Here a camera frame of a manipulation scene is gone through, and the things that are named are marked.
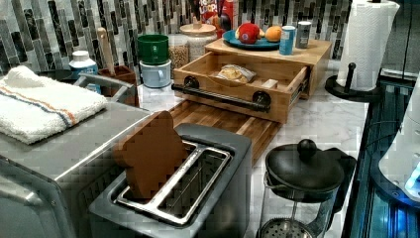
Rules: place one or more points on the white striped folded towel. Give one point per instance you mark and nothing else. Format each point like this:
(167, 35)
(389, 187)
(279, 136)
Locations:
(34, 107)

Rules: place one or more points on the brown toast slice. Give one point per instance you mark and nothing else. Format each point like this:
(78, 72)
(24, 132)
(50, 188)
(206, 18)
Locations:
(150, 155)

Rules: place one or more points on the white and blue bottle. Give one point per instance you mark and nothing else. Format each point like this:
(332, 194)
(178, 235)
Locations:
(81, 62)

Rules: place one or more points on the bagged bread in drawer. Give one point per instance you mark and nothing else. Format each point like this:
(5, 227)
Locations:
(236, 73)

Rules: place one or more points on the light blue mug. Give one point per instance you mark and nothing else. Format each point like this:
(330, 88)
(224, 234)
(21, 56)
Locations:
(156, 76)

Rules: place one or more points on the red apple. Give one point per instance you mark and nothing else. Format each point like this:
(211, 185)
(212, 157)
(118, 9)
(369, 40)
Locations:
(248, 42)

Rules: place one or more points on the black french press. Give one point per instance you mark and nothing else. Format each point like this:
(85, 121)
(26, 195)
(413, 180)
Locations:
(303, 188)

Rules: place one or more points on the blue shaker can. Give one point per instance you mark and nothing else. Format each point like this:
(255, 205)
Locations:
(286, 40)

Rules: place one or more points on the orange fruit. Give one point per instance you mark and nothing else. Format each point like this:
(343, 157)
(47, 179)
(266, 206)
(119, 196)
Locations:
(273, 34)

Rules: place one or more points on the wooden spoon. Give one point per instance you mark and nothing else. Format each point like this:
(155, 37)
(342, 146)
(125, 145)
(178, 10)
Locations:
(104, 43)

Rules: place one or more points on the white jar with wooden lid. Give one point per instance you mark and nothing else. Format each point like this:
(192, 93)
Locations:
(198, 36)

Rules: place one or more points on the white paper towel roll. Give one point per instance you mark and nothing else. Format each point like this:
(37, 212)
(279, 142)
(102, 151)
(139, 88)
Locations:
(366, 37)

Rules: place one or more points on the blue plate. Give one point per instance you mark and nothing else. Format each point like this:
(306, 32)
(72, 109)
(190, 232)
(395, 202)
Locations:
(260, 45)

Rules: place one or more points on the green mug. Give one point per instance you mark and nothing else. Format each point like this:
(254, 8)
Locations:
(153, 49)

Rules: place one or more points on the wooden cutting board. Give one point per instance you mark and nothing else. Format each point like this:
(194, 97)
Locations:
(260, 131)

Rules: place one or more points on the grey two-slot toaster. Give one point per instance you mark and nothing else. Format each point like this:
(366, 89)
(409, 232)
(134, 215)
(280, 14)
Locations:
(208, 197)

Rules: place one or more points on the clear jar with grains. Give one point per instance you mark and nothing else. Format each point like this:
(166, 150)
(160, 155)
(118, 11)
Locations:
(178, 50)

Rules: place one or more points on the black paper towel holder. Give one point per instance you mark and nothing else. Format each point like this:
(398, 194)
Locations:
(345, 92)

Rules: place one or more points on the red cereal box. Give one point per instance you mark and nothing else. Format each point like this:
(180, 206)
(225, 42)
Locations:
(222, 14)

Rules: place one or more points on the wooden drawer with black handle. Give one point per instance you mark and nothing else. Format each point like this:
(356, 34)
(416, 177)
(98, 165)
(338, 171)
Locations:
(269, 95)

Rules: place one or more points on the grey shaker can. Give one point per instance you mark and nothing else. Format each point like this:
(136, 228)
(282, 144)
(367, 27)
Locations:
(302, 34)

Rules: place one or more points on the brown wooden utensil box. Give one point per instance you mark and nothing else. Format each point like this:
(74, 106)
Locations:
(125, 74)

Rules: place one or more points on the silver toaster oven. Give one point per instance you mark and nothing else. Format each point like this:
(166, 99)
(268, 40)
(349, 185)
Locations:
(47, 186)

